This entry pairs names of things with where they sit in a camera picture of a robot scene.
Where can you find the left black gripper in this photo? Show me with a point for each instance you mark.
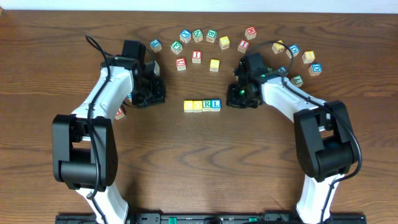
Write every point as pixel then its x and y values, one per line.
pixel 152 94

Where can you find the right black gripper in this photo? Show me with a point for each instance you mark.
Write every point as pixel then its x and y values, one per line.
pixel 240 97

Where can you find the blue L block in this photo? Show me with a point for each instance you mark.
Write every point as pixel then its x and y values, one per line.
pixel 216 105

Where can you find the green R block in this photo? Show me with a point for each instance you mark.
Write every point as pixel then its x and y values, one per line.
pixel 206 105

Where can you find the yellow C block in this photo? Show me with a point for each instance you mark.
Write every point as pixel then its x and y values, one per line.
pixel 188 106

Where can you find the yellow O block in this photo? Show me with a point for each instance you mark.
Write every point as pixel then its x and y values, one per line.
pixel 197 106

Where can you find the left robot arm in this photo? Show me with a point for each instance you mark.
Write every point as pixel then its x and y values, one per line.
pixel 83 146

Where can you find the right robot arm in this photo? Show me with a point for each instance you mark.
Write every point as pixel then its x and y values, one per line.
pixel 327 149

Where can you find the blue T block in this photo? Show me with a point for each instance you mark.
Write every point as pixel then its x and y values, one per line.
pixel 129 96

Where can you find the yellow block left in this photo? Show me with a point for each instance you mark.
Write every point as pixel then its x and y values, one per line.
pixel 156 69

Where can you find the red U block lower left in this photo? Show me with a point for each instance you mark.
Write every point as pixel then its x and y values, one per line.
pixel 120 114

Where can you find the red u block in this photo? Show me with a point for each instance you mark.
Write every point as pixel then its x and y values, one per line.
pixel 181 64
pixel 120 114

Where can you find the red U block centre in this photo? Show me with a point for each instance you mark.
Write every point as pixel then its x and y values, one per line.
pixel 181 64

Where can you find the yellow S block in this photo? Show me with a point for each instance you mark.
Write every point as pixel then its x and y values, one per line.
pixel 214 65

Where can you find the blue P block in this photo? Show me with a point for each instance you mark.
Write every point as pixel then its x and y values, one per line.
pixel 156 45

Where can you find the blue 5 block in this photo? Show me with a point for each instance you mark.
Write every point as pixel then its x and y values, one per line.
pixel 283 69

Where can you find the red I block right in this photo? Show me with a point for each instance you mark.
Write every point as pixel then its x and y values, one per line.
pixel 243 46

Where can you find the red i block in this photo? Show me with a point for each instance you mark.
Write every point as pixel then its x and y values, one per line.
pixel 196 56
pixel 243 46

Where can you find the green F block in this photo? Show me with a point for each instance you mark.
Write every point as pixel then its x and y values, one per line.
pixel 176 47

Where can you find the yellow block top centre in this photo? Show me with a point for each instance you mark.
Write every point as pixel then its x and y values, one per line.
pixel 224 42

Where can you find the yellow block upper right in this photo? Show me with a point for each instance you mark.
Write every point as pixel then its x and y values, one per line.
pixel 278 47

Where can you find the red I block centre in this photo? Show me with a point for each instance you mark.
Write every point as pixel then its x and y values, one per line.
pixel 196 56

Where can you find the red H block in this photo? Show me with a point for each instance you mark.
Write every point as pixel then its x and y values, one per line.
pixel 250 33

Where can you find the blue X block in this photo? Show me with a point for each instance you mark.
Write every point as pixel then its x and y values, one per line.
pixel 185 36

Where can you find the blue D block upper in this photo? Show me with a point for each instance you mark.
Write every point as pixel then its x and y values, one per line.
pixel 292 51

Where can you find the blue d block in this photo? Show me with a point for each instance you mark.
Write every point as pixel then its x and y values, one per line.
pixel 315 69
pixel 292 51

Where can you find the green B block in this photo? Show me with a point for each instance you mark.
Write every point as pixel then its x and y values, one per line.
pixel 211 35

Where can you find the green N block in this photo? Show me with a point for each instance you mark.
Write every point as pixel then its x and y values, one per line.
pixel 197 35

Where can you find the yellow 8 block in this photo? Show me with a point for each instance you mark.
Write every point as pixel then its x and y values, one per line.
pixel 308 57

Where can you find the blue D block right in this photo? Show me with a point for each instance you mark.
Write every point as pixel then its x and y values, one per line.
pixel 315 69

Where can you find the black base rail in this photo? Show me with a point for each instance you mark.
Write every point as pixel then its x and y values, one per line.
pixel 155 218

